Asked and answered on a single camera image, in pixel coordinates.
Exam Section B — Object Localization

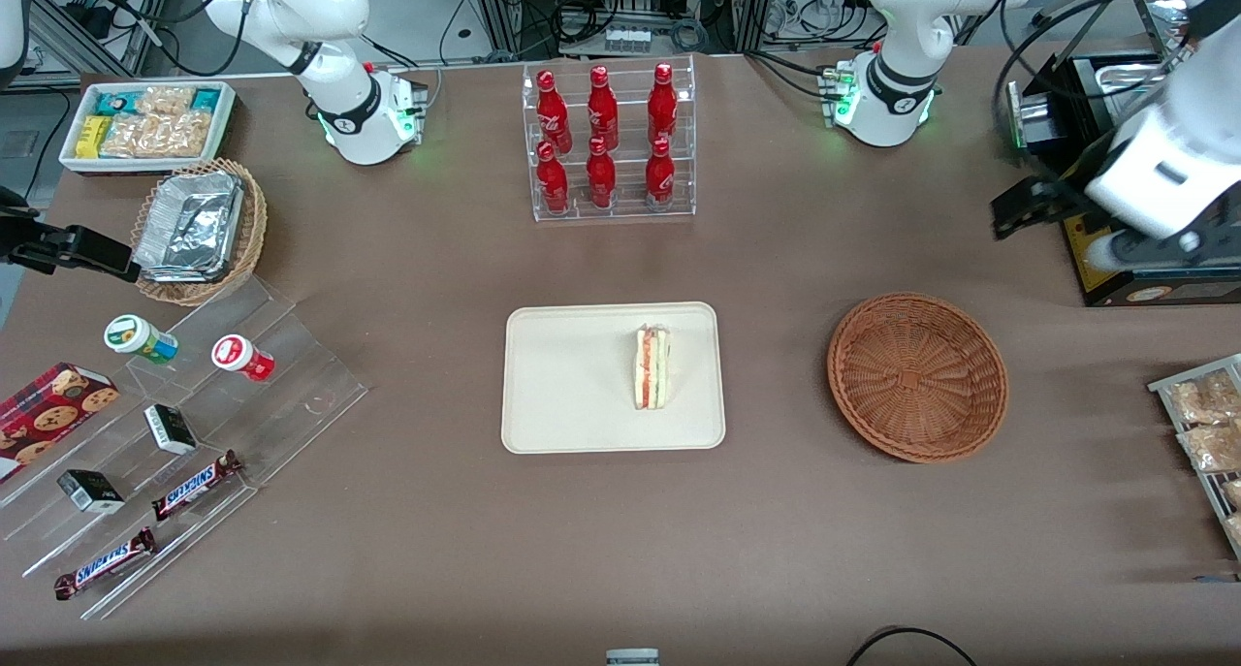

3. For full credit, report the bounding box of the light wicker basket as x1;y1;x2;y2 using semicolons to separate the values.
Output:
131;158;269;307

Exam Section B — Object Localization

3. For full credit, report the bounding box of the red lid cup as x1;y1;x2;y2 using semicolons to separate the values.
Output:
211;333;275;383

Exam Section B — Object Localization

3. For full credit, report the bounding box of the small black box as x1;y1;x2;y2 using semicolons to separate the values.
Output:
143;403;198;456
56;468;126;514

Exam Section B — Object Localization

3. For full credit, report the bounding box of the cream rectangular tray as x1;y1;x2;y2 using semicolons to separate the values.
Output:
500;301;727;455

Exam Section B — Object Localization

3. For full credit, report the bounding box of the aluminium foil tray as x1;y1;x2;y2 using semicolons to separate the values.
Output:
133;172;245;284

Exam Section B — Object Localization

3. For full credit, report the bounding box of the clear bag of nut snacks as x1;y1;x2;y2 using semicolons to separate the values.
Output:
136;86;195;117
99;113;212;159

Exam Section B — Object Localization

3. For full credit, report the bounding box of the empty round brown wicker basket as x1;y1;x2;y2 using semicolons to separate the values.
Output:
826;291;1010;464

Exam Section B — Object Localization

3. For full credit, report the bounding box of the clear acrylic stepped stand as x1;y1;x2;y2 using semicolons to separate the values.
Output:
0;276;371;620

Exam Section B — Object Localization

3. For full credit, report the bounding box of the white rectangular snack bin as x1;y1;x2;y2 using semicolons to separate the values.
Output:
58;80;239;177

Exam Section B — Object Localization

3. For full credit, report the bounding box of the black floor cable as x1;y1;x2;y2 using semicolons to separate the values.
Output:
845;626;980;666

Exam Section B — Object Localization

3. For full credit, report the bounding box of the red cookie box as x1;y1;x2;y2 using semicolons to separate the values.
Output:
0;362;121;485

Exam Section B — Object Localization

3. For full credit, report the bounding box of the green lid white cup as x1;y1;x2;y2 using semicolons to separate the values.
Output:
104;314;179;365

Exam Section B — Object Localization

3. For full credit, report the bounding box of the Snickers chocolate bar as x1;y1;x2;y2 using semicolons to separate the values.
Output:
151;450;243;523
53;527;158;601

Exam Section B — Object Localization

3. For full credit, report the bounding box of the triangle sandwich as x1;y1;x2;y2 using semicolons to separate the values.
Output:
634;325;672;411

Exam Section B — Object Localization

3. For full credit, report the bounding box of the red cola bottle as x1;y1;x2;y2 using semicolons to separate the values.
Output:
648;62;679;146
588;65;620;150
586;137;618;209
645;136;676;209
536;141;570;214
536;69;571;153

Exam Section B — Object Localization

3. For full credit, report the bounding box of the clear acrylic bottle rack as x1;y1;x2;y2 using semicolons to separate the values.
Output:
522;53;697;223

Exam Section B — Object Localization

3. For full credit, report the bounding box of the black and yellow appliance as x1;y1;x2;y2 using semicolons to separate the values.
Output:
1003;53;1241;308

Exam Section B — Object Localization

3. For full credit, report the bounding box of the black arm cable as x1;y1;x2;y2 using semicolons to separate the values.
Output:
991;0;1189;187

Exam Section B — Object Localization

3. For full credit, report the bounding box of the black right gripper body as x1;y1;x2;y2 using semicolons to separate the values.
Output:
0;186;49;271

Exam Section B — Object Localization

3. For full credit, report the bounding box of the tray of packaged snacks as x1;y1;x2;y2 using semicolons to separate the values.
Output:
1147;353;1241;562

